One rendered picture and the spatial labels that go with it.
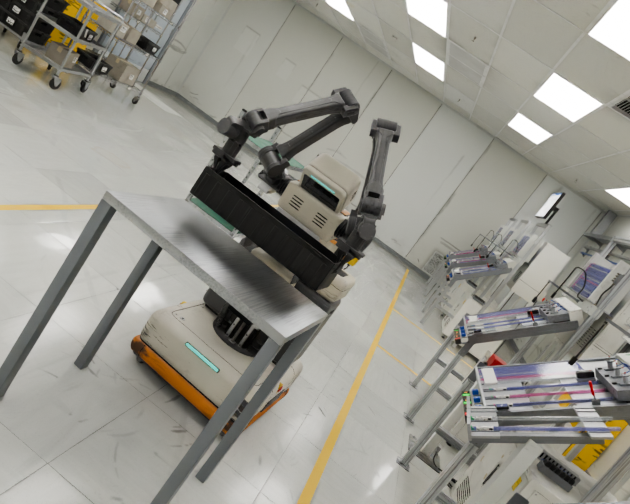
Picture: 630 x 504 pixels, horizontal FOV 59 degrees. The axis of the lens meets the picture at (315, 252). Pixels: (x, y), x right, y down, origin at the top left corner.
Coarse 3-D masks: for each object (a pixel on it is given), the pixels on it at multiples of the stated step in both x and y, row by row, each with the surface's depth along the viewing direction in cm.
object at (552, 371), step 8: (488, 368) 301; (496, 368) 299; (504, 368) 297; (512, 368) 295; (520, 368) 293; (528, 368) 291; (536, 368) 289; (544, 368) 288; (552, 368) 286; (560, 368) 284; (568, 368) 282; (576, 368) 280; (480, 376) 289; (488, 376) 288; (496, 376) 286; (504, 376) 284; (512, 376) 282; (520, 376) 280; (528, 376) 279; (536, 376) 277; (544, 376) 275; (552, 376) 273; (560, 376) 272; (568, 376) 270; (488, 384) 278
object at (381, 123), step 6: (378, 120) 204; (384, 120) 204; (378, 126) 203; (384, 126) 203; (390, 126) 203; (396, 126) 203; (372, 138) 215; (372, 144) 215; (372, 150) 212; (372, 156) 210; (366, 174) 212; (366, 180) 210; (360, 198) 212; (354, 210) 210; (354, 216) 210; (348, 222) 208; (354, 222) 208; (348, 228) 208; (348, 234) 211
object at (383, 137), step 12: (372, 132) 203; (384, 132) 201; (396, 132) 203; (384, 144) 197; (384, 156) 194; (372, 168) 191; (384, 168) 192; (372, 180) 188; (372, 192) 185; (372, 204) 182
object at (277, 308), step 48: (96, 240) 170; (192, 240) 173; (48, 288) 172; (240, 288) 162; (288, 288) 191; (96, 336) 216; (288, 336) 153; (0, 384) 179; (240, 384) 155; (240, 432) 201
